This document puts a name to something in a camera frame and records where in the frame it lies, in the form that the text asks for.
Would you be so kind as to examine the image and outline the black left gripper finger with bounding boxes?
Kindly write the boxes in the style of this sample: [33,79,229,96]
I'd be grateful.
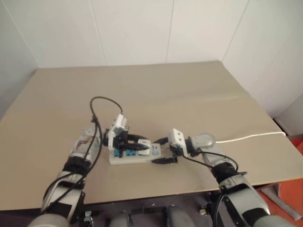
[127,134,148,142]
[123,142,151,152]

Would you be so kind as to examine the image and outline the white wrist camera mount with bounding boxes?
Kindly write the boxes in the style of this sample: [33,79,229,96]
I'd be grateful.
[167,128,187,157]
[107,113,130,151]

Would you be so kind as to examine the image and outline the white power strip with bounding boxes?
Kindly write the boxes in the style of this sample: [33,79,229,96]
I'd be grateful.
[108,142,167,166]

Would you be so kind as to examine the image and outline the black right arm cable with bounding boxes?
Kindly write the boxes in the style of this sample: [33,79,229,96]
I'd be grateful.
[178,151,248,227]

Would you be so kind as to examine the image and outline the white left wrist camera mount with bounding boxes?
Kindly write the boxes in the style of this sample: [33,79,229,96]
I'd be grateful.
[107,113,130,151]

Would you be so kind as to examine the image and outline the grey rounded shape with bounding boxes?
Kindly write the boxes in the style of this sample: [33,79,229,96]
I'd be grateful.
[110,211,130,227]

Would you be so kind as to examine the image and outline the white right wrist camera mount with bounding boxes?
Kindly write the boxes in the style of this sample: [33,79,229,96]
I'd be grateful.
[167,128,187,157]

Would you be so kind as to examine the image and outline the white power strip cord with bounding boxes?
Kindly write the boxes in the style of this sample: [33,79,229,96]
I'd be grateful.
[214,131,286,144]

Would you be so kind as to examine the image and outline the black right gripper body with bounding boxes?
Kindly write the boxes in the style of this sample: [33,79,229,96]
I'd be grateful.
[169,144,183,158]

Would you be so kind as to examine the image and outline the white charger plug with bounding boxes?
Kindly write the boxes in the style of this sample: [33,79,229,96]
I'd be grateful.
[138,139,152,156]

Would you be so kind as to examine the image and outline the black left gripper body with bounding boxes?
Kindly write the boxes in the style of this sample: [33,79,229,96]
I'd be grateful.
[113,129,130,158]

